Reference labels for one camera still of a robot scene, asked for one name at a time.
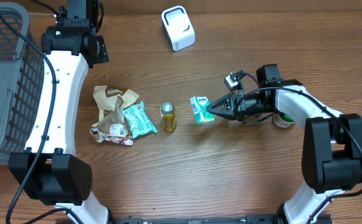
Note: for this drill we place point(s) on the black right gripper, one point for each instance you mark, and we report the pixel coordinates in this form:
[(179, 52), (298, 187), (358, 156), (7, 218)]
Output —
[(232, 100)]

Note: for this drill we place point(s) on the teal white small packet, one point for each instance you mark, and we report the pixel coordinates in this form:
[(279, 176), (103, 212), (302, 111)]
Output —
[(199, 104)]

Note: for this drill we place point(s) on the green lid white jar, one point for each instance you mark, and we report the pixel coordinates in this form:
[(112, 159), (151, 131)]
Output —
[(282, 120)]

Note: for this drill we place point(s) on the yellow bottle with silver cap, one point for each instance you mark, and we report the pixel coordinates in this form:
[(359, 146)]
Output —
[(168, 117)]

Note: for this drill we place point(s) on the teal white large packet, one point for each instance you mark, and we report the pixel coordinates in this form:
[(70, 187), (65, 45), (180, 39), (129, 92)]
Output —
[(138, 121)]

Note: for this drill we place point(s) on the brown snack package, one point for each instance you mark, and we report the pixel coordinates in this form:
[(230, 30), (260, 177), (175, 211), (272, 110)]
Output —
[(111, 125)]

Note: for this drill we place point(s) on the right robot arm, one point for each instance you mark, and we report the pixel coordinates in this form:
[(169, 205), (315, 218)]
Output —
[(332, 142)]

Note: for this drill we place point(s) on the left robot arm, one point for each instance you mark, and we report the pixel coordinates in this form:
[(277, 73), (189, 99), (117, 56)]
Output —
[(48, 169)]

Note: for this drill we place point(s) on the white barcode scanner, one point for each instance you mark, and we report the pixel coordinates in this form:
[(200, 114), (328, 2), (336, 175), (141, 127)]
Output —
[(178, 27)]

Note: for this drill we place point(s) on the grey plastic shopping basket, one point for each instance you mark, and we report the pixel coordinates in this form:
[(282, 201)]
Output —
[(21, 80)]

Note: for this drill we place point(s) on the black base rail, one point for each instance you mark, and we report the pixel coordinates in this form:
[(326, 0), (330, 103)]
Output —
[(196, 221)]

